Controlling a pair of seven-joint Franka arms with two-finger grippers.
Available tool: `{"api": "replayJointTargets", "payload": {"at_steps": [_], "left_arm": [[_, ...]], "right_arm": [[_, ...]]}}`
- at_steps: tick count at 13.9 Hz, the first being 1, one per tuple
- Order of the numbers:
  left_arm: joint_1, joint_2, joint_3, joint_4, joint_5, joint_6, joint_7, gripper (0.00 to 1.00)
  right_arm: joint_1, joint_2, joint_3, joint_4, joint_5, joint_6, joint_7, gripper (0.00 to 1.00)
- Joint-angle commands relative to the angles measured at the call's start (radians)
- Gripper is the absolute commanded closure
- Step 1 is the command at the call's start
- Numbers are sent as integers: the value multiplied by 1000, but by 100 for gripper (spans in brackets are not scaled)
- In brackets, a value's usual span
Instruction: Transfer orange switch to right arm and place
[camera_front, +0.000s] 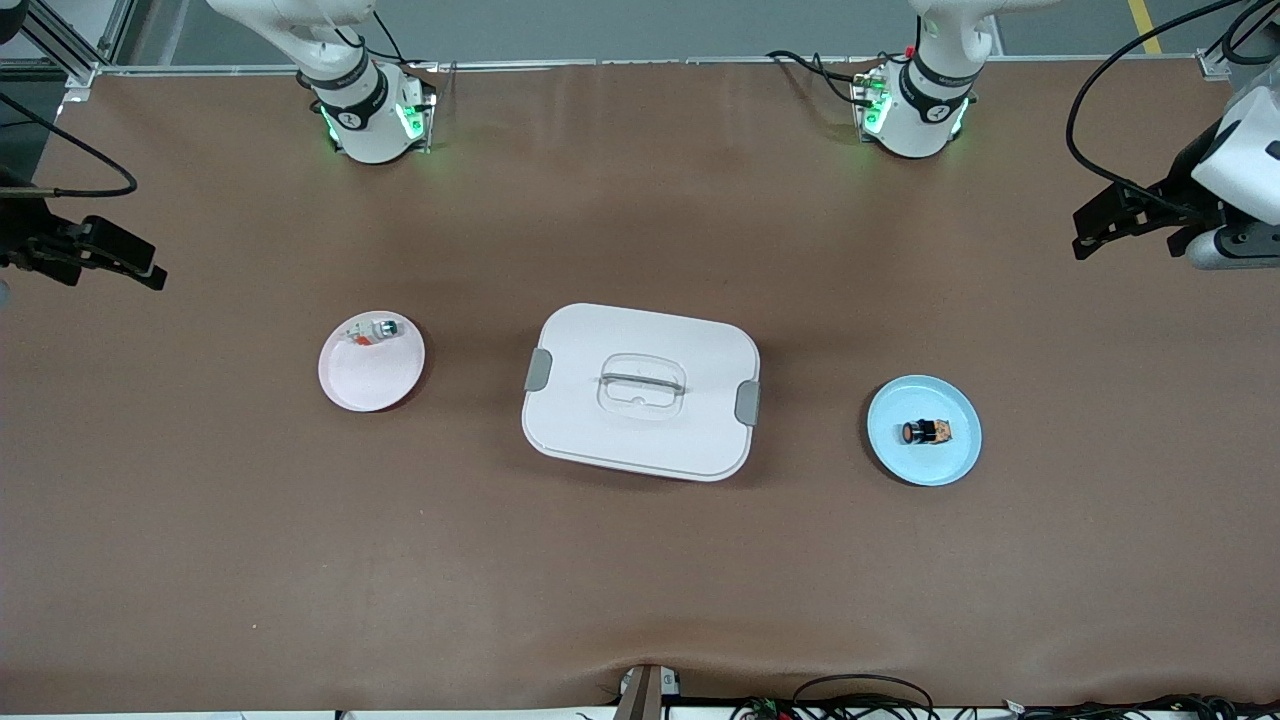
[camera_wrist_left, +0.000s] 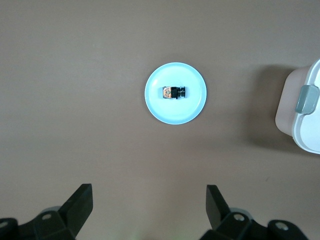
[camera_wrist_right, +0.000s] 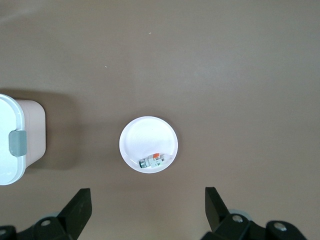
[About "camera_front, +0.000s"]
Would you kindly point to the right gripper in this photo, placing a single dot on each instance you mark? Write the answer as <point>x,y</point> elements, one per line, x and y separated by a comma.
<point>22,238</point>

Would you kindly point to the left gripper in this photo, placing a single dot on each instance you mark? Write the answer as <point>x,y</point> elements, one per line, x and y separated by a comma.
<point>1178,189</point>

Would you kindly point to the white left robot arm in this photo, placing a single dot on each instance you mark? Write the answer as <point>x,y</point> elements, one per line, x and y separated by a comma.
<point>920,125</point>

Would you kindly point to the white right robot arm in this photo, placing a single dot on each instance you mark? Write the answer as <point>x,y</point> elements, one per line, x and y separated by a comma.
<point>365,130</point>

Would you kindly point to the pink round plate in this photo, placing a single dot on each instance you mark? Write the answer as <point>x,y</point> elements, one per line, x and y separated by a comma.
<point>370,385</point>

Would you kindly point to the light blue round plate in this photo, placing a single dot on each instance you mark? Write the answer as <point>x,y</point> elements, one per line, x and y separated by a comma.
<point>920,465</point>

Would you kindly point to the white lidded storage box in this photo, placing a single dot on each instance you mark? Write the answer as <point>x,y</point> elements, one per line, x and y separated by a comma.
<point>680,440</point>

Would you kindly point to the aluminium frame profile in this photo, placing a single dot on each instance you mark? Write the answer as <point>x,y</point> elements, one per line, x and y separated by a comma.
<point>78,72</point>

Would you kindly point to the silver table edge rail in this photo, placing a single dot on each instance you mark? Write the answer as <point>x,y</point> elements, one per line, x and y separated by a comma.
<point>650,62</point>

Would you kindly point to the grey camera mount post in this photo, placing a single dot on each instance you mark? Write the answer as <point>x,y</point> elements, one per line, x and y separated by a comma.
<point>640,695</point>

